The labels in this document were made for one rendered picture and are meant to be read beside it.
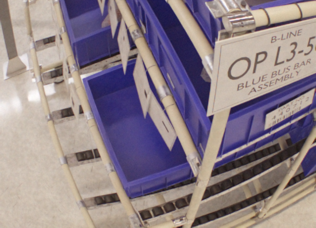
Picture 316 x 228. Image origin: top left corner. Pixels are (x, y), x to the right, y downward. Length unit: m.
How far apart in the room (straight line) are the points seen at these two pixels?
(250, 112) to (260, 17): 0.39
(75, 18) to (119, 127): 0.48
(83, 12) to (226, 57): 1.21
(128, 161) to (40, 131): 0.98
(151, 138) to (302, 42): 0.89
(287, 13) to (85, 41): 1.01
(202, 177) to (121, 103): 0.56
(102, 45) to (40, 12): 1.29
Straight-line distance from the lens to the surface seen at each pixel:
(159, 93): 1.41
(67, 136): 2.55
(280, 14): 0.83
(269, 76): 0.96
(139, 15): 1.49
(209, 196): 1.65
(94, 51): 1.82
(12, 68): 2.77
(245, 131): 1.27
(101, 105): 1.76
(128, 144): 1.69
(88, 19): 1.97
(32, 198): 2.45
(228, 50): 0.83
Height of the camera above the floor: 2.25
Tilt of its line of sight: 60 degrees down
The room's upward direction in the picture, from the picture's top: 3 degrees clockwise
